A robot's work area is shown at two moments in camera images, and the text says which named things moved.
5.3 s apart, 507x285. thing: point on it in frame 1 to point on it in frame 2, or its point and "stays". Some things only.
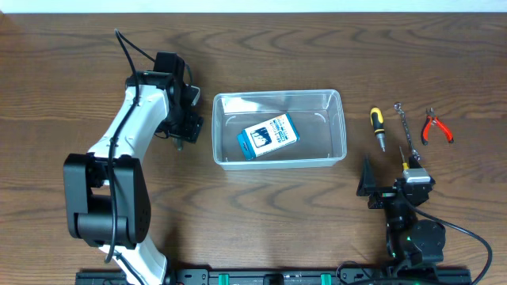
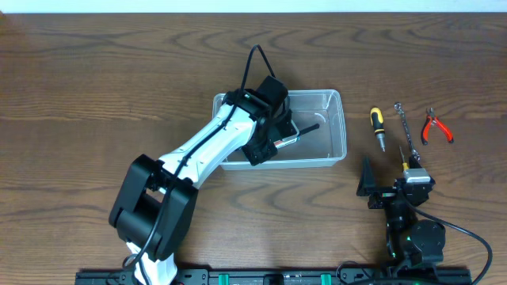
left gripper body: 184,123 to 261,149
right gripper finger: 413,163 stays
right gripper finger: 367,185 stays
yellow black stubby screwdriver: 377,119 stays
